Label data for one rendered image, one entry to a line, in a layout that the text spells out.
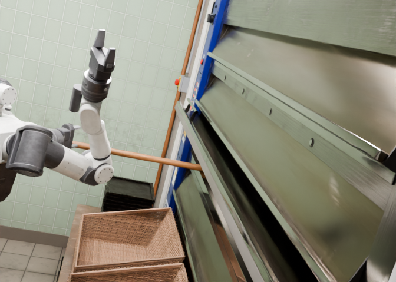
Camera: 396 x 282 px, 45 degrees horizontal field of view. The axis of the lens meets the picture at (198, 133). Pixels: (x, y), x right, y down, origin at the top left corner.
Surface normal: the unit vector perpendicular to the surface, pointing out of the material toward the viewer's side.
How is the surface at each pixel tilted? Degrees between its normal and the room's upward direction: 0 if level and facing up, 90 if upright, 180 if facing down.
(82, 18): 90
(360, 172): 90
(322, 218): 70
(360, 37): 90
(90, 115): 114
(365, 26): 90
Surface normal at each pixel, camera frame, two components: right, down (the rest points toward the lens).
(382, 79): -0.82, -0.51
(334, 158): -0.96, -0.20
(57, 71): 0.14, 0.26
